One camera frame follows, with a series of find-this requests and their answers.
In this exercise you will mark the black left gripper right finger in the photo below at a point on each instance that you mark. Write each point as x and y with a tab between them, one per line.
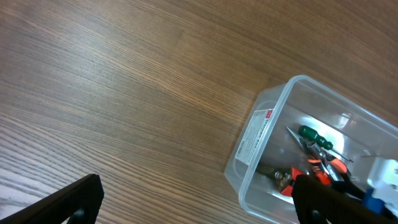
317	203

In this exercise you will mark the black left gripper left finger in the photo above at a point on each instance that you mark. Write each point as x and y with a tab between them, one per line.
76	203

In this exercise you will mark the orange black needle-nose pliers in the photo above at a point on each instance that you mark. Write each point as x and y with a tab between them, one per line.
346	186

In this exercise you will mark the red handled snips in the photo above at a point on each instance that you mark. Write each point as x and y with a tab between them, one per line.
283	178

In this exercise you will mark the green handled screwdriver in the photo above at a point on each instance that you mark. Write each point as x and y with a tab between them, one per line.
312	135

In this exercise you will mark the clear plastic container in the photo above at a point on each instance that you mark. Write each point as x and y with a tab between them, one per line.
354	132

